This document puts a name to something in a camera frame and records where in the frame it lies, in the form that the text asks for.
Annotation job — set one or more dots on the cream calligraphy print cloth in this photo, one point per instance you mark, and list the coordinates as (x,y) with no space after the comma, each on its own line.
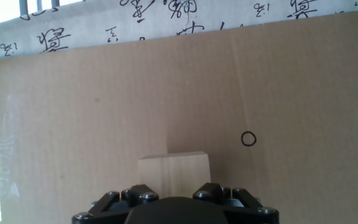
(89,25)

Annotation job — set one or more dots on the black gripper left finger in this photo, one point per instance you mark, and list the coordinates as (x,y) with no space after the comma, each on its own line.
(104,207)

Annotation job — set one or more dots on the brown cardboard sheet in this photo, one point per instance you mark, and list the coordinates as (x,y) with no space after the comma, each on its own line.
(104,118)

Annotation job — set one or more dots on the clear tape strip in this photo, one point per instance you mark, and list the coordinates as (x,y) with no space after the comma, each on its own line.
(5,155)

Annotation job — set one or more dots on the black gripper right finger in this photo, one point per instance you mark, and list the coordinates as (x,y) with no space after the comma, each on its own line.
(247,207)

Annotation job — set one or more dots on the light wooden block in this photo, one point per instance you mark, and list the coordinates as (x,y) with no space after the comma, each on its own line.
(174,174)

